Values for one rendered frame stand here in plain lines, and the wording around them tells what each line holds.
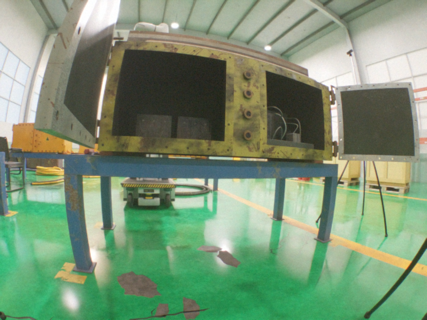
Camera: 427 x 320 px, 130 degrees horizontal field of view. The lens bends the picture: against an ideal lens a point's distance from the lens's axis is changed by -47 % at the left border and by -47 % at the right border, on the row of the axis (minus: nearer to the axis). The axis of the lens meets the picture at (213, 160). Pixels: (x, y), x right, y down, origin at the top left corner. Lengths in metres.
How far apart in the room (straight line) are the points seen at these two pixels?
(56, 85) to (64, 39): 0.07
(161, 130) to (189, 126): 0.17
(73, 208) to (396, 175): 5.52
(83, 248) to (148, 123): 0.79
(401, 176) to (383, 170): 0.55
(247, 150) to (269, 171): 0.20
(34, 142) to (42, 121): 4.14
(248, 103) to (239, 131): 0.16
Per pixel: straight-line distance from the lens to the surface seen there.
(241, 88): 1.04
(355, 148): 1.46
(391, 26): 11.77
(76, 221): 1.05
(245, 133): 0.97
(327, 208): 1.58
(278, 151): 1.09
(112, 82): 0.97
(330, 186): 1.55
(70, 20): 0.31
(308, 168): 1.31
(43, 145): 4.22
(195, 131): 1.11
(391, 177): 5.32
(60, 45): 0.29
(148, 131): 1.09
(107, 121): 0.92
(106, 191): 1.66
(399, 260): 1.57
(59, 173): 6.14
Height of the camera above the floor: 0.63
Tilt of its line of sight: level
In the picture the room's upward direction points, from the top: 2 degrees clockwise
